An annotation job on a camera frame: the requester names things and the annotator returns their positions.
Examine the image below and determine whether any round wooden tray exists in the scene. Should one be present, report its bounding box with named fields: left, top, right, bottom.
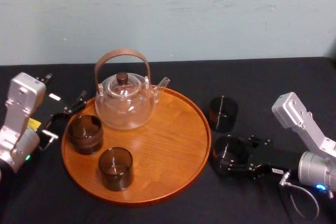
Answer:
left=61, top=85, right=212, bottom=206

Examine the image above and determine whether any right gripper thin grey cable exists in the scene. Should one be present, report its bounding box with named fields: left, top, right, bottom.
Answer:
left=278, top=170, right=320, bottom=221

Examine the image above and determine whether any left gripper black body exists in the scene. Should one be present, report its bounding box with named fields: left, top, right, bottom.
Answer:
left=27, top=88, right=70, bottom=141

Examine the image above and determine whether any left gripper thin dark cable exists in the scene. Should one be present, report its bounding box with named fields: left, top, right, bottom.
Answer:
left=38, top=112, right=69, bottom=152

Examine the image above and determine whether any black table cloth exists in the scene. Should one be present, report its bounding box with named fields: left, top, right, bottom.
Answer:
left=0, top=56, right=336, bottom=224

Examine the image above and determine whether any glass lid with brown knob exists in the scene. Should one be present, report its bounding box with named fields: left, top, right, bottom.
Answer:
left=108, top=72, right=143, bottom=98

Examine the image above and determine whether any smoky brown glass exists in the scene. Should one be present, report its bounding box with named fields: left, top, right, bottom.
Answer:
left=67, top=114, right=104, bottom=156
left=213, top=134, right=250, bottom=177
left=98, top=146, right=134, bottom=191
left=208, top=95, right=239, bottom=133

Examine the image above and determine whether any glass teapot with wooden handle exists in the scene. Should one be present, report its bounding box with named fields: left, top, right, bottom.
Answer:
left=94, top=48, right=171, bottom=131

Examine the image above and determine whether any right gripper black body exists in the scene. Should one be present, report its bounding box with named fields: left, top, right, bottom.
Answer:
left=247, top=144, right=303, bottom=180

